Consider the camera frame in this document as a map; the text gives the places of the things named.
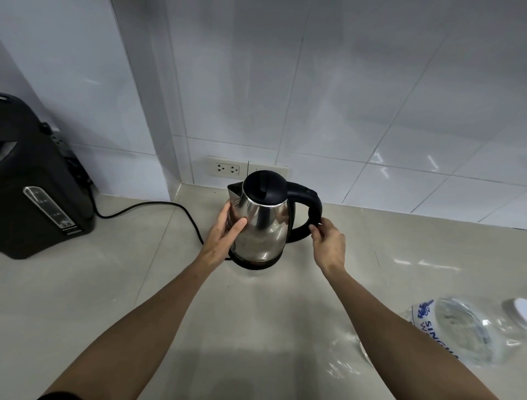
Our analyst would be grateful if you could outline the person's right forearm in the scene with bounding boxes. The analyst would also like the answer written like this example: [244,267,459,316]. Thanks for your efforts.
[319,264,501,400]

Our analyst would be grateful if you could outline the stainless steel electric kettle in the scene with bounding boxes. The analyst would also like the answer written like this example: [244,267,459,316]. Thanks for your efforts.
[227,169,324,263]

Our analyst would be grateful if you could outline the black power cable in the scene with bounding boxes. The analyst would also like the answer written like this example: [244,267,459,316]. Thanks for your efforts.
[92,201,234,263]

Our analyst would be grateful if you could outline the person's left forearm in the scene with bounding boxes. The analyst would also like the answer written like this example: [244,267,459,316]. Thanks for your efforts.
[39,256,225,400]

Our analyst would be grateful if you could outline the person's right hand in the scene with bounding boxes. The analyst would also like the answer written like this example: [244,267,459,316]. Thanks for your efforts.
[308,217,347,277]

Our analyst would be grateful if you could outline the clear plastic water bottle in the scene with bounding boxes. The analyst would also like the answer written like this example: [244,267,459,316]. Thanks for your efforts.
[360,296,525,368]

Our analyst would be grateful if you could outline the person's left hand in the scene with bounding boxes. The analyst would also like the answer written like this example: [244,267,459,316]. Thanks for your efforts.
[197,201,248,271]

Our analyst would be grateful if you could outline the black electric water boiler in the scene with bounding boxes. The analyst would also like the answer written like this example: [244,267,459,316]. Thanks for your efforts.
[0,93,98,260]

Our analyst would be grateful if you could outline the black kettle base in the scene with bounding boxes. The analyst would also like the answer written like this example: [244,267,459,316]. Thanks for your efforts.
[228,248,285,271]

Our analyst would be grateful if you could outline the white wall socket plate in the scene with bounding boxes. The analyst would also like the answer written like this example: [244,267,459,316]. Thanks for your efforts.
[247,162,290,177]
[207,155,249,179]

